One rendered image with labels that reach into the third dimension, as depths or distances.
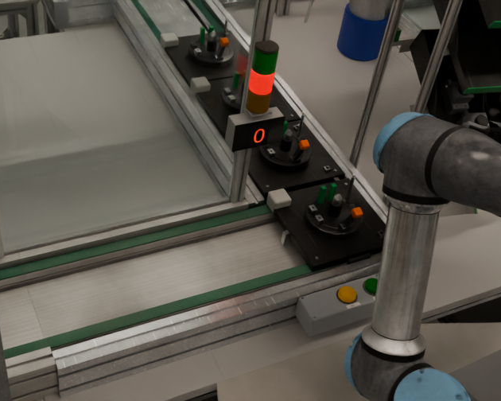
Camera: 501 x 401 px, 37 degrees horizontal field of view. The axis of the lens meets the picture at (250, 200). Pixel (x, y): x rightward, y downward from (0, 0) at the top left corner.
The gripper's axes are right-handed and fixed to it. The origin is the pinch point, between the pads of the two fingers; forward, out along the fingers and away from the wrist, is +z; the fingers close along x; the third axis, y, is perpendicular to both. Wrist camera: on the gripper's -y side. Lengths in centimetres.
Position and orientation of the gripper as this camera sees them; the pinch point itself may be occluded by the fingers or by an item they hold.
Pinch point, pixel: (477, 122)
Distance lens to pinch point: 180.1
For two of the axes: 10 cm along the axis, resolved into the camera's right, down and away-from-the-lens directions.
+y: -0.4, 9.5, 3.1
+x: 9.6, -0.4, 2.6
